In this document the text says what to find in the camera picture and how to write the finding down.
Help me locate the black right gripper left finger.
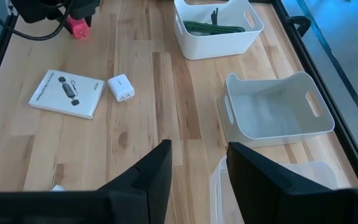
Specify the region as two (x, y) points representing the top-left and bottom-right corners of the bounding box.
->
(0, 139), (173, 224)

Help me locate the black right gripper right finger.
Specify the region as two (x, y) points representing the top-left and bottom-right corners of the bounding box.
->
(226, 142), (358, 224)

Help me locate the pink charger adapter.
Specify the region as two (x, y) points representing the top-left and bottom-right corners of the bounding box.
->
(67, 15), (90, 40)

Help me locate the white card reader box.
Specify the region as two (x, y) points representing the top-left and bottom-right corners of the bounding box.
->
(28, 68), (106, 120)

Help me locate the white charger adapter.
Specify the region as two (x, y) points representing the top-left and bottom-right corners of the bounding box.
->
(106, 73), (135, 103)

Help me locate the green braided cable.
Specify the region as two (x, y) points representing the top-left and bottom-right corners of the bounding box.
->
(183, 20), (246, 37)

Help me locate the clear plastic bin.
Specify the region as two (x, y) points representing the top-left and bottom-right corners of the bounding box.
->
(209, 155), (338, 224)

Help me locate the grey plastic bin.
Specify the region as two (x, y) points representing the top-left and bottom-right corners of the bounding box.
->
(218, 71), (336, 149)

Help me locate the white plastic bin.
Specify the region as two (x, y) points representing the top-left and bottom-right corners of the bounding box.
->
(173, 0), (264, 61)

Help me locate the black left camera cable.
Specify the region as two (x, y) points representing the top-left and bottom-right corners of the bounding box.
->
(0, 0), (73, 41)

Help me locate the black aluminium table frame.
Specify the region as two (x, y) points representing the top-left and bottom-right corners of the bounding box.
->
(0, 0), (358, 189)

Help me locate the black frame clamp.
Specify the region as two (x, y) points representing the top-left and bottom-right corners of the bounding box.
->
(286, 15), (312, 38)

